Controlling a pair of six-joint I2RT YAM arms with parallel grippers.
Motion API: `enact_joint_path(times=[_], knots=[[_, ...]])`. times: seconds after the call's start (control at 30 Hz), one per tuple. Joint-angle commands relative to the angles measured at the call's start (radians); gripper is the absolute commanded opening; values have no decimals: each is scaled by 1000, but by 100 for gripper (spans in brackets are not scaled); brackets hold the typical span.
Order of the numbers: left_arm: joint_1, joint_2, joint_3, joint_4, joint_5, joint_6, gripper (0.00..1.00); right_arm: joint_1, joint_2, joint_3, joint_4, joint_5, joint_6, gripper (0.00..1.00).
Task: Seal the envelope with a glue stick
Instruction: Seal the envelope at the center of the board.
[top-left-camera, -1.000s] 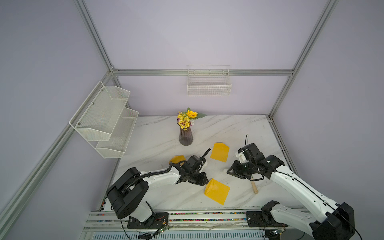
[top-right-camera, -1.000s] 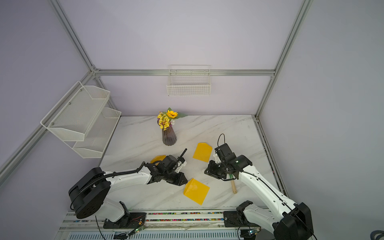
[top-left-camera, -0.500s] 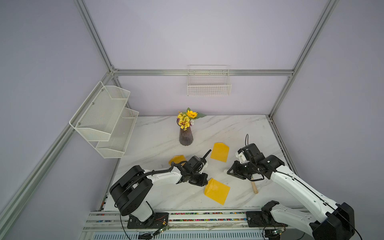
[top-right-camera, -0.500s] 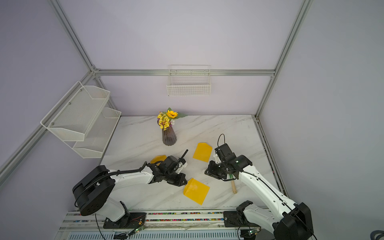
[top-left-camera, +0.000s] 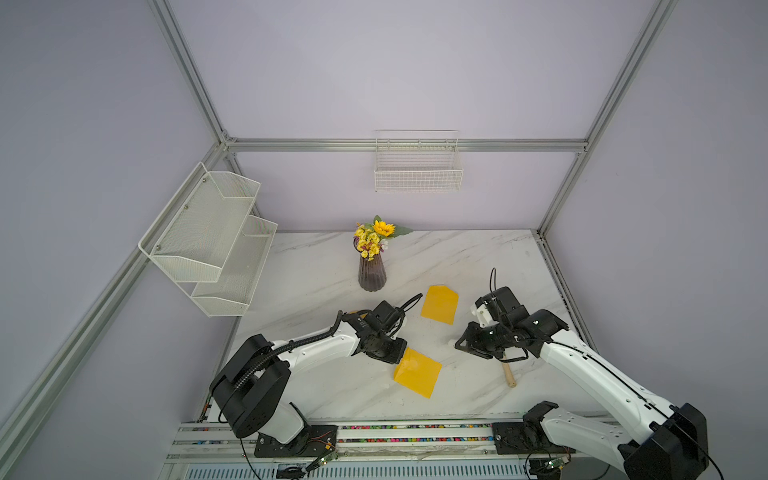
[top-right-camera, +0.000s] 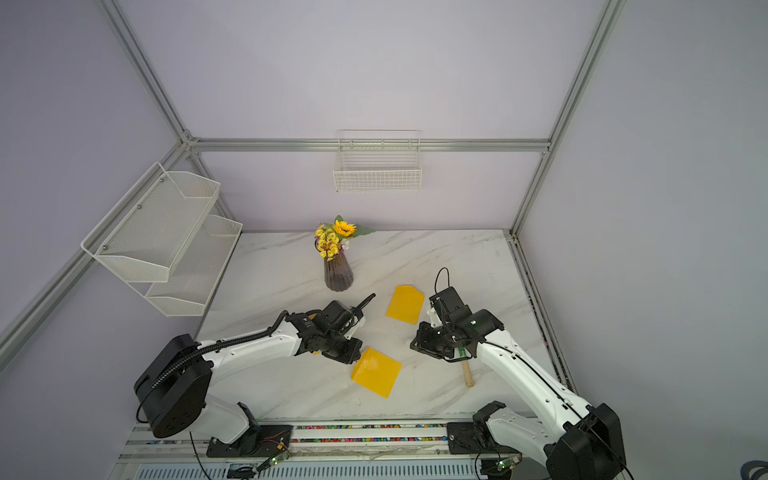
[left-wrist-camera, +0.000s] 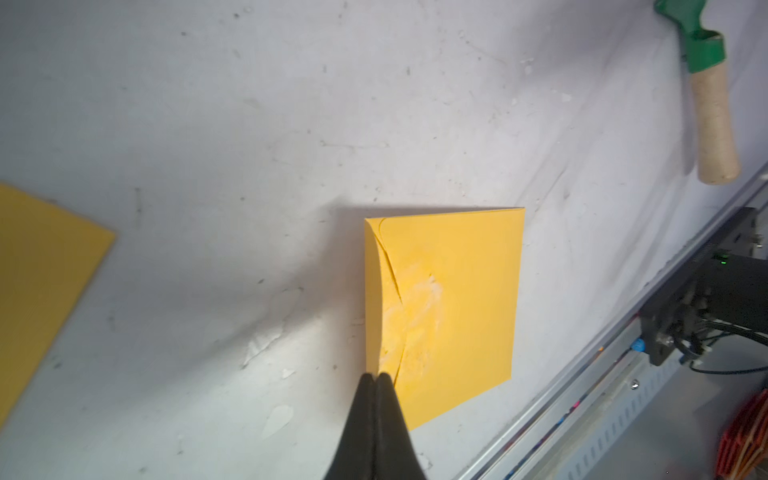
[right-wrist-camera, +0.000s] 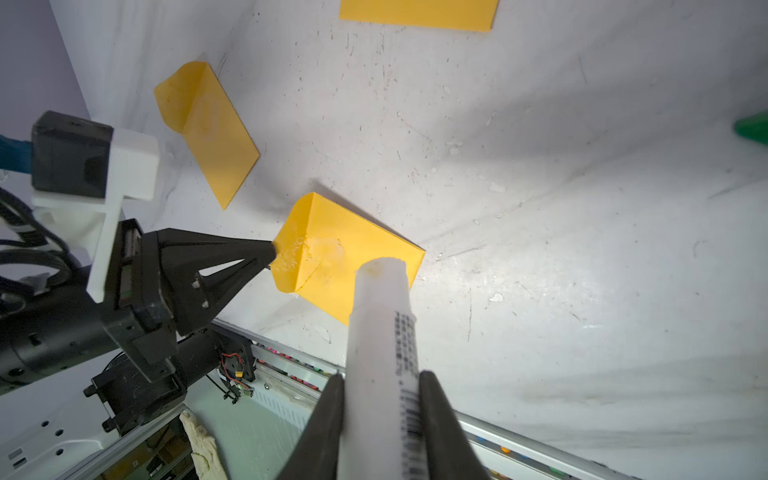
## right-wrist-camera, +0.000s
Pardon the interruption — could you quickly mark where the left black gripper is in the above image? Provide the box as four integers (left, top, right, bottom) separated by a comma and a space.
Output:
102, 219, 277, 381

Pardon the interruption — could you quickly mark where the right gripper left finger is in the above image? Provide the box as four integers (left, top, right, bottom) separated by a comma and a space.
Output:
277, 374, 345, 480

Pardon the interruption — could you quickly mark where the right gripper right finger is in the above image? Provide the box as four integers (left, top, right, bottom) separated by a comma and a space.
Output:
419, 370, 489, 480

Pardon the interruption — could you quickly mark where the white glue stick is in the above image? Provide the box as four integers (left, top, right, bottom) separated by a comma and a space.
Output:
337, 258, 428, 479

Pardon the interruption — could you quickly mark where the yellow envelope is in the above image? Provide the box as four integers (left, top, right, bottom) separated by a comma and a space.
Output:
154, 61, 260, 209
340, 0, 499, 32
270, 192, 425, 324

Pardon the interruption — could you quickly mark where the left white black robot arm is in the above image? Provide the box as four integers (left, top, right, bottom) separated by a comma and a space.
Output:
1, 192, 276, 479

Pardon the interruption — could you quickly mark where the white cloth glove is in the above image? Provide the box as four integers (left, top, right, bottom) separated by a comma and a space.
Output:
179, 409, 229, 480

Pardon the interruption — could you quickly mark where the green head wooden hammer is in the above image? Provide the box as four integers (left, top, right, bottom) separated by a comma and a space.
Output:
733, 110, 768, 146

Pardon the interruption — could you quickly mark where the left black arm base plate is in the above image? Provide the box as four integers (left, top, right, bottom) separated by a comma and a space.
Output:
209, 326, 256, 404

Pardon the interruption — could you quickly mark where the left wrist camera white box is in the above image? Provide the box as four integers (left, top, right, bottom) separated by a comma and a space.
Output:
31, 111, 161, 303

